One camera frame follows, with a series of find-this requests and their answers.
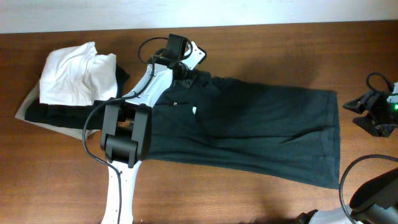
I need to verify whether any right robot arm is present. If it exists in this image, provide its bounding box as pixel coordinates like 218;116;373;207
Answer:
292;90;397;224

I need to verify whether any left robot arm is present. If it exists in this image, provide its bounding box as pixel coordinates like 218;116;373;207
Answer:
100;34;206;224

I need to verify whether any folded white t-shirt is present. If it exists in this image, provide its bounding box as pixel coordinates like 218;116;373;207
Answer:
39;42;118;106

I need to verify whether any folded black garment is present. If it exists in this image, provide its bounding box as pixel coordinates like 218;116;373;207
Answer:
24;65;130;130

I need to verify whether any dark green Nike t-shirt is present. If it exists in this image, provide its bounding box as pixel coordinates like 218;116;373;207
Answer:
147;72;340;189

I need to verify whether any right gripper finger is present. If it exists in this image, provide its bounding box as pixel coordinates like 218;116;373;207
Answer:
343;91;376;114
353;113;397;138

